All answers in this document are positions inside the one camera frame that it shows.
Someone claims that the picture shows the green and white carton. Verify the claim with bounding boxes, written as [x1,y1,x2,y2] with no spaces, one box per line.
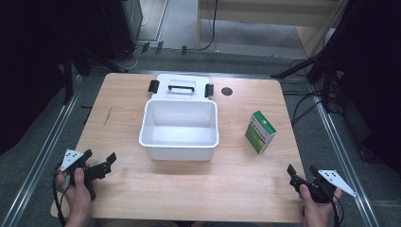
[244,110,277,155]

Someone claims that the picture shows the left hand-held gripper cable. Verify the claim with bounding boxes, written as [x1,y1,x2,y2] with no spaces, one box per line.
[51,164,72,227]

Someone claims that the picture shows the white storage box with lid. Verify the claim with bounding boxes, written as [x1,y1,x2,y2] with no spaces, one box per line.
[138,73,220,162]

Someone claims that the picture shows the person's right hand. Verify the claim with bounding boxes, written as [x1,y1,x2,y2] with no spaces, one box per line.
[298,183,343,222]

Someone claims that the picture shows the black metal stand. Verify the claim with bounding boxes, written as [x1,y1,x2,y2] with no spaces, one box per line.
[270,50,340,114]

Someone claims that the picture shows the right hand-held gripper cable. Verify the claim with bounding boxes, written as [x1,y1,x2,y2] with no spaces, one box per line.
[328,193,345,227]

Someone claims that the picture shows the metal floor rail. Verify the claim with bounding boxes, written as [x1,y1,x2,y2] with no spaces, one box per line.
[307,82,382,227]
[0,74,83,227]

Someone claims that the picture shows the black floor cables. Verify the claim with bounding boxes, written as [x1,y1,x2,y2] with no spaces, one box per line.
[282,58,344,129]

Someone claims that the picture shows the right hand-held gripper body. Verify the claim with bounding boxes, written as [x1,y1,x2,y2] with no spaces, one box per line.
[288,168,357,204]

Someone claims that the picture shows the hand-held gripper cable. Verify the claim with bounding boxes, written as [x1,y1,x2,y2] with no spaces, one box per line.
[328,193,345,227]
[51,164,72,227]

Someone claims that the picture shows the black hanging cable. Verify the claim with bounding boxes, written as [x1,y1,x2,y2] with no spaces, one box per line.
[200,0,219,52]

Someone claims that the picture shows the white floor cable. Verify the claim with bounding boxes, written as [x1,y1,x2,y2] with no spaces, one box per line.
[121,15,149,71]

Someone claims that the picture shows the dark cabinet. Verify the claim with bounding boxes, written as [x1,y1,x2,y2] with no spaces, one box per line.
[99,0,144,62]

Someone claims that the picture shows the light wooden furniture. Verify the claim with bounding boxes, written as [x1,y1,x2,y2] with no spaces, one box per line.
[196,0,349,59]

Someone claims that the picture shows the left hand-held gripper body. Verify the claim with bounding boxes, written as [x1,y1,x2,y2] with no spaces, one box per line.
[60,148,113,201]

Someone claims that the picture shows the person's left hand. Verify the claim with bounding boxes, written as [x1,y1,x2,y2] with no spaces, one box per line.
[56,166,97,221]

